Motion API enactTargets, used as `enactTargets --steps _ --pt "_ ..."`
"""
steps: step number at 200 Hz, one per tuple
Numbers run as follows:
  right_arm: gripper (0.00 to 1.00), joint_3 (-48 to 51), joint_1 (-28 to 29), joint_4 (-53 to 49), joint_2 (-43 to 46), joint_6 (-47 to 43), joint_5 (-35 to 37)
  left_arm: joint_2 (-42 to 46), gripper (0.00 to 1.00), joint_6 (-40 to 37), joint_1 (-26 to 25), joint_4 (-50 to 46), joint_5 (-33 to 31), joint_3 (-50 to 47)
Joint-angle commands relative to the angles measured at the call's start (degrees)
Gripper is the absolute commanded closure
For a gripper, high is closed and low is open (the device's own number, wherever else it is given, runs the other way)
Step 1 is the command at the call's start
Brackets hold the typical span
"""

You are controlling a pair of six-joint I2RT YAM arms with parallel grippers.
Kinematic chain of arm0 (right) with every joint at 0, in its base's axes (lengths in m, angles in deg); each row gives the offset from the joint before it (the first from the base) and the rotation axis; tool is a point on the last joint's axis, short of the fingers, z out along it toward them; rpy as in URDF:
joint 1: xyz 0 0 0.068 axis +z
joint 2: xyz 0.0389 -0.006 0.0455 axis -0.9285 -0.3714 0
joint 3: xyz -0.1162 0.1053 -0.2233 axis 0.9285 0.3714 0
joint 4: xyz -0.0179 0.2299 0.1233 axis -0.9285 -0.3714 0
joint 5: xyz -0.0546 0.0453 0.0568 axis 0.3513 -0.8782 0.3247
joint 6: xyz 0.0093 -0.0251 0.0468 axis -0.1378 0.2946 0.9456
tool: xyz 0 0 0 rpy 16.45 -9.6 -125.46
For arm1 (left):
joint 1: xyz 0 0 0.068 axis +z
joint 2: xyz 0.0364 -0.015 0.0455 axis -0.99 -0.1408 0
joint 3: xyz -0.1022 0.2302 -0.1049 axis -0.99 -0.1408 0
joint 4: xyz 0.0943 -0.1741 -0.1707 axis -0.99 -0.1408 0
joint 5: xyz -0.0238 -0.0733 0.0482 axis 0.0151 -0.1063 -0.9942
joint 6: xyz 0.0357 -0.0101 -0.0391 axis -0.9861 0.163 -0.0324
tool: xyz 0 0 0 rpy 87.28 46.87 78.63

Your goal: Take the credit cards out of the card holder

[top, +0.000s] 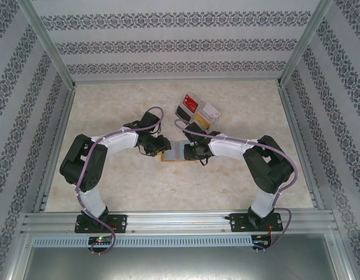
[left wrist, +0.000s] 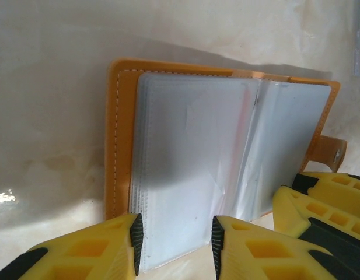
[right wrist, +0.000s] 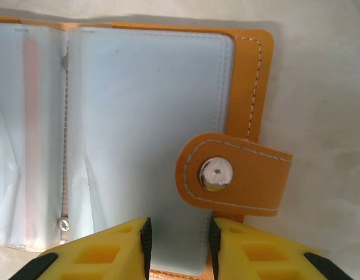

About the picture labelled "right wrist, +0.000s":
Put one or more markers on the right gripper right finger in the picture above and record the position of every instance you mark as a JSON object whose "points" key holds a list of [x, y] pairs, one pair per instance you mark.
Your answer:
{"points": [[255, 256]]}

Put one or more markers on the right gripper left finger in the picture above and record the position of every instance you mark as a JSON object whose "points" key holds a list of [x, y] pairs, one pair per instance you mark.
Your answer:
{"points": [[104, 256]]}

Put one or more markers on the orange leather card holder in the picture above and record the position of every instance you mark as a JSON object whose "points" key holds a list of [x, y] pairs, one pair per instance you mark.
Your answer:
{"points": [[139, 116]]}

